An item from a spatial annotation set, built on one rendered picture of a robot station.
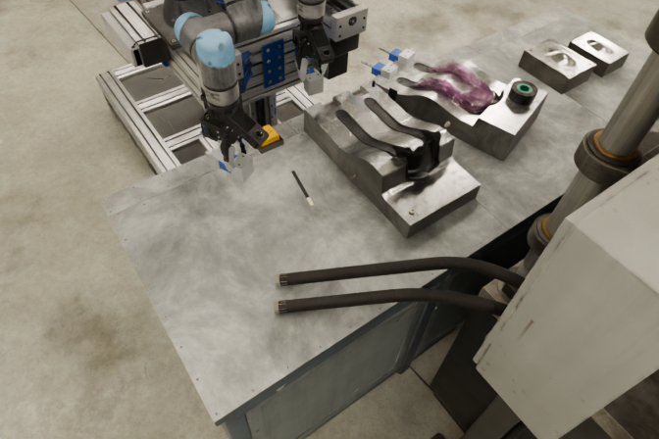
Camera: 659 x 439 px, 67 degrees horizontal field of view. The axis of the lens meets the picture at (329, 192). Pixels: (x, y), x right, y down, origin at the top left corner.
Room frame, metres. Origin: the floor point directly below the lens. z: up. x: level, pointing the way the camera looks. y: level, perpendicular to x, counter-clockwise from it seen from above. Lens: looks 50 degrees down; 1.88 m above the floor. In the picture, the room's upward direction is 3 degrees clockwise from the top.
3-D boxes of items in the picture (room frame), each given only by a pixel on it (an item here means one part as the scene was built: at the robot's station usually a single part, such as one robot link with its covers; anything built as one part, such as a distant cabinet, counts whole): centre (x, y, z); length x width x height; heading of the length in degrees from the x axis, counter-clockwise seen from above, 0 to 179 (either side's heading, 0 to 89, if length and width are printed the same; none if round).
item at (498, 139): (1.33, -0.40, 0.86); 0.50 x 0.26 x 0.11; 55
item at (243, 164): (0.89, 0.27, 0.93); 0.13 x 0.05 x 0.05; 65
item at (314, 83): (1.28, 0.09, 0.93); 0.13 x 0.05 x 0.05; 28
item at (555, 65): (1.55, -0.79, 0.84); 0.20 x 0.15 x 0.07; 37
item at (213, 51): (0.89, 0.26, 1.25); 0.09 x 0.08 x 0.11; 36
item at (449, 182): (1.05, -0.16, 0.87); 0.50 x 0.26 x 0.14; 37
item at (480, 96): (1.33, -0.39, 0.90); 0.26 x 0.18 x 0.08; 55
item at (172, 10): (1.40, 0.47, 1.09); 0.15 x 0.15 x 0.10
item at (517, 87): (1.26, -0.58, 0.93); 0.08 x 0.08 x 0.04
